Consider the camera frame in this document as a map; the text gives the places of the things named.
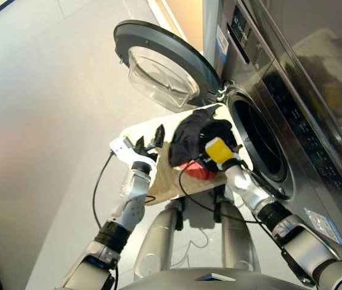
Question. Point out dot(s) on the black basket stand caster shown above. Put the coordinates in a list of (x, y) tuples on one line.
[(180, 217), (219, 208)]

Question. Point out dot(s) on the red garment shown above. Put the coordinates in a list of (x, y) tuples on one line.
[(198, 172)]

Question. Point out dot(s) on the grey washing machine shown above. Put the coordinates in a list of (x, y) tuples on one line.
[(310, 196)]

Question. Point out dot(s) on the round glass washing machine door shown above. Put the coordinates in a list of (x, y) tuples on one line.
[(159, 33)]

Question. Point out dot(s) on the grey robot torso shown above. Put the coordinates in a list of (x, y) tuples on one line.
[(189, 281)]

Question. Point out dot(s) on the small blue white sticker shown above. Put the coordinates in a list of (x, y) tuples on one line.
[(222, 39)]

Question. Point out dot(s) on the silver robot leg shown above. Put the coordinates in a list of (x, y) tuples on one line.
[(234, 235), (159, 235)]

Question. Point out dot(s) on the blue energy label sticker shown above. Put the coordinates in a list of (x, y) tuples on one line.
[(325, 226)]

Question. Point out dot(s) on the black garment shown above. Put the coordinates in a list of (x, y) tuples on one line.
[(186, 139)]

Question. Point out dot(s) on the pale woven laundry basket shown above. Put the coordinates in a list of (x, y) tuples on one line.
[(165, 181)]

